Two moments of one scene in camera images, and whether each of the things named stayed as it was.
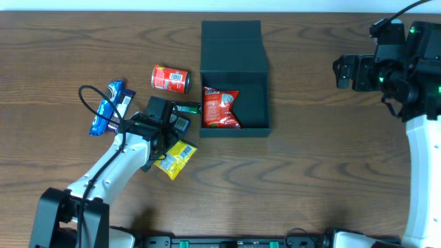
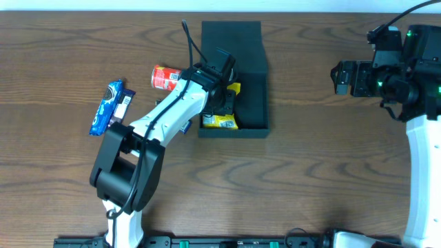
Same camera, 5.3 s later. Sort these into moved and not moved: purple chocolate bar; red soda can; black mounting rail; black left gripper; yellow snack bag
Moved: black left gripper; yellow snack bag
Not moved: black mounting rail; red soda can; purple chocolate bar
